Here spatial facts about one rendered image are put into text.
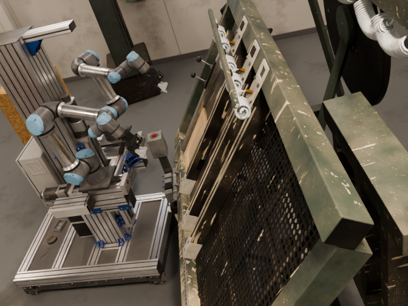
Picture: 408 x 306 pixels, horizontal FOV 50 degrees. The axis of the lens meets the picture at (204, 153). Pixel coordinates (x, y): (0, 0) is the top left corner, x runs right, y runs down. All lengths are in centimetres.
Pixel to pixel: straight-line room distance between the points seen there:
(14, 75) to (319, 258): 225
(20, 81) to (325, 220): 225
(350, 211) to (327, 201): 7
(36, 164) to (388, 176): 249
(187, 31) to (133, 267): 408
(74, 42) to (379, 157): 615
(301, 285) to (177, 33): 568
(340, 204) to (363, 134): 46
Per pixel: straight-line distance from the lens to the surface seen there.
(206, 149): 264
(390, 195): 134
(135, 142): 249
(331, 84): 231
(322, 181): 122
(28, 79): 294
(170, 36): 674
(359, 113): 166
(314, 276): 128
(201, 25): 661
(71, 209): 311
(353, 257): 125
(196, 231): 232
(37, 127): 271
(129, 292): 369
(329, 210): 117
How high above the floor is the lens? 275
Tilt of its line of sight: 36 degrees down
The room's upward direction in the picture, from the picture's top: 18 degrees counter-clockwise
